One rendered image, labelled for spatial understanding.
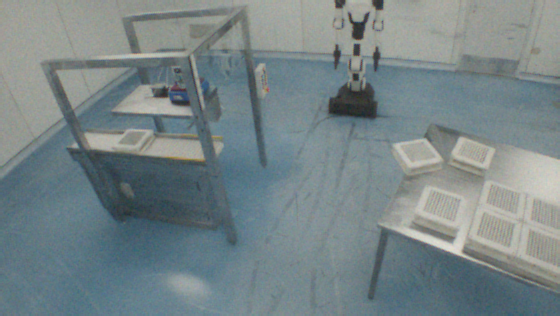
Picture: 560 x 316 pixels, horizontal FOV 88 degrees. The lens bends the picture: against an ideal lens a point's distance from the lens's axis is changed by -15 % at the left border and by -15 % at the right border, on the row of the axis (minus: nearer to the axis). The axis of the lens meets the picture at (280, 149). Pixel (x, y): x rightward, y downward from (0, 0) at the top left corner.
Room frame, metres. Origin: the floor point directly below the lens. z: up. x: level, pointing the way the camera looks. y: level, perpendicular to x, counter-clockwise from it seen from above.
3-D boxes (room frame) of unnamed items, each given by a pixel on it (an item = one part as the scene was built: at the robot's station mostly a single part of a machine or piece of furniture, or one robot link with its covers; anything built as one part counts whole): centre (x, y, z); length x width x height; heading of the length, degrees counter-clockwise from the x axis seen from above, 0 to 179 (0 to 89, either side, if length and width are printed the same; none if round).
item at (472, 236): (0.92, -1.03, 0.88); 0.25 x 0.24 x 0.02; 141
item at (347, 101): (3.72, -1.02, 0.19); 0.64 x 0.52 x 0.33; 159
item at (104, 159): (2.10, 1.10, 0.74); 1.30 x 0.29 x 0.10; 74
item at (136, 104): (1.98, 0.74, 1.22); 0.62 x 0.38 x 0.04; 74
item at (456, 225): (1.13, -0.82, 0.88); 0.25 x 0.24 x 0.02; 144
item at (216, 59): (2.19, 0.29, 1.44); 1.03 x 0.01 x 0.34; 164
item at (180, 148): (2.10, 1.10, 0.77); 1.35 x 0.25 x 0.05; 74
